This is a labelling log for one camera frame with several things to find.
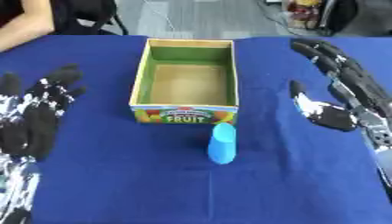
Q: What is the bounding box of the person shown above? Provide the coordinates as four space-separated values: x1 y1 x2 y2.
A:
0 0 59 53

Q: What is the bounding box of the light blue cylinder block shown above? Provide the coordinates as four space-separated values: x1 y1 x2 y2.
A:
206 122 239 165

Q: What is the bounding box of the cardboard box with green inside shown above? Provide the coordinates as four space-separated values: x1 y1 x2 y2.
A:
127 38 241 125

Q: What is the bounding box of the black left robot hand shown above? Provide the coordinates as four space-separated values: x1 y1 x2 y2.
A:
0 63 88 162

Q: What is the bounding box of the black office chair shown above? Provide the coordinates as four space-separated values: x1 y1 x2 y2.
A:
50 0 130 37

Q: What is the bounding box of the red and yellow bag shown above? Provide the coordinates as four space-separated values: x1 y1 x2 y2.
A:
284 0 325 30

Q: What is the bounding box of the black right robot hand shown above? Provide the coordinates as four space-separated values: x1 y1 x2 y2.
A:
288 38 392 133

